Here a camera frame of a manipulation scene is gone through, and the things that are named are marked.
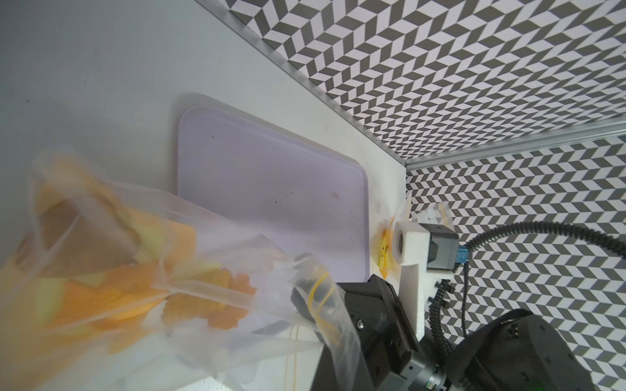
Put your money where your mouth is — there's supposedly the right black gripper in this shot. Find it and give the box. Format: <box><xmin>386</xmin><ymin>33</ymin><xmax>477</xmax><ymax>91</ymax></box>
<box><xmin>291</xmin><ymin>275</ymin><xmax>440</xmax><ymax>390</ymax></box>

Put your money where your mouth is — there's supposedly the duck print resealable bag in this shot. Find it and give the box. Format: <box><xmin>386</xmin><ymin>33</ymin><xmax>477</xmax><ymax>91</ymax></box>
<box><xmin>372</xmin><ymin>197</ymin><xmax>454</xmax><ymax>282</ymax></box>

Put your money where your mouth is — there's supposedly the lavender plastic tray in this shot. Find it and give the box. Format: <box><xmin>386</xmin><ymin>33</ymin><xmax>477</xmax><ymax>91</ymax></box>
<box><xmin>178</xmin><ymin>105</ymin><xmax>370</xmax><ymax>283</ymax></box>

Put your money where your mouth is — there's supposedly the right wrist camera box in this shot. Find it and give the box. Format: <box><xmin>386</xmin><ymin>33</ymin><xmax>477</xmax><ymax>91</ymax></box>
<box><xmin>392</xmin><ymin>222</ymin><xmax>460</xmax><ymax>340</ymax></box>

